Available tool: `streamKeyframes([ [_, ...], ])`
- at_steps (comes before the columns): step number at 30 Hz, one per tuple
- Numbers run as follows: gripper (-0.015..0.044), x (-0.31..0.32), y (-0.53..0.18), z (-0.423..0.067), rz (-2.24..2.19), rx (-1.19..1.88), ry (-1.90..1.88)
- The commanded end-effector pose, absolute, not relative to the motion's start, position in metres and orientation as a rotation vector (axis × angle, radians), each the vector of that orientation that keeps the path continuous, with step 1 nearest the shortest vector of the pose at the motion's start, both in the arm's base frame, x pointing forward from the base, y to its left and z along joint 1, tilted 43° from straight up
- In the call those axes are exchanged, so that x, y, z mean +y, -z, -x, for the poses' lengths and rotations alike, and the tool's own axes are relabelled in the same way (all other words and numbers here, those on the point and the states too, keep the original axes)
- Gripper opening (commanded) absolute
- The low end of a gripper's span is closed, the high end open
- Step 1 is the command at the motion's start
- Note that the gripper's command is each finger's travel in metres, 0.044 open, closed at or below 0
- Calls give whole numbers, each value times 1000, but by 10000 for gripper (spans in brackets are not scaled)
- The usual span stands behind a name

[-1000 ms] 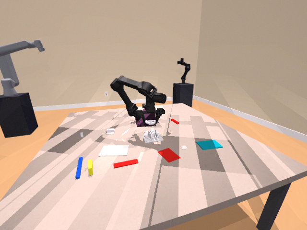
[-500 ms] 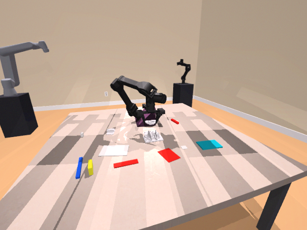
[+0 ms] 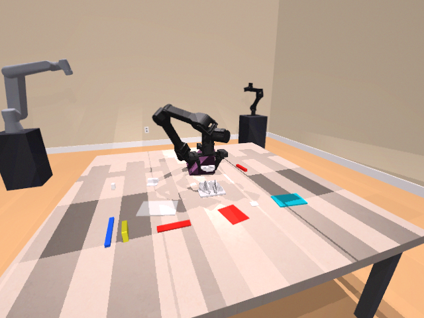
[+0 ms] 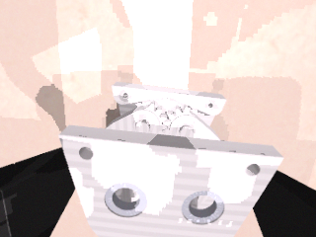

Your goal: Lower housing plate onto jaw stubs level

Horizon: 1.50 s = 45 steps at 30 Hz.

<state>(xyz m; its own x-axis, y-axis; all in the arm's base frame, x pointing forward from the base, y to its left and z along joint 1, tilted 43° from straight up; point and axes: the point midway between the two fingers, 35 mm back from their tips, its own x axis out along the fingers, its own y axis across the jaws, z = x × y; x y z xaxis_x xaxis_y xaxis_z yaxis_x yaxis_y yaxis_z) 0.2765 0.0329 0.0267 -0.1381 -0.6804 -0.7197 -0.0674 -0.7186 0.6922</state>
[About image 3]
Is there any yellow rectangular block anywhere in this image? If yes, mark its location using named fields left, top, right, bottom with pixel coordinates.
left=121, top=221, right=129, bottom=242

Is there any red rounded bar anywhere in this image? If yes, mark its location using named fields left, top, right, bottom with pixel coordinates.
left=236, top=164, right=247, bottom=172

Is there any cyan rectangular plate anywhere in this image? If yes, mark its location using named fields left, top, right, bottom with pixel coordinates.
left=271, top=193, right=307, bottom=207

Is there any blue long bar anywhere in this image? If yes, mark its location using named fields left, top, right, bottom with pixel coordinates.
left=104, top=217, right=115, bottom=248

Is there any red flat bar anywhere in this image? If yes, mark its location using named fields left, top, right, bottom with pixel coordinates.
left=157, top=220, right=191, bottom=233

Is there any red flat rectangular plate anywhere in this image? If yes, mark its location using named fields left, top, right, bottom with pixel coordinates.
left=218, top=205, right=249, bottom=225

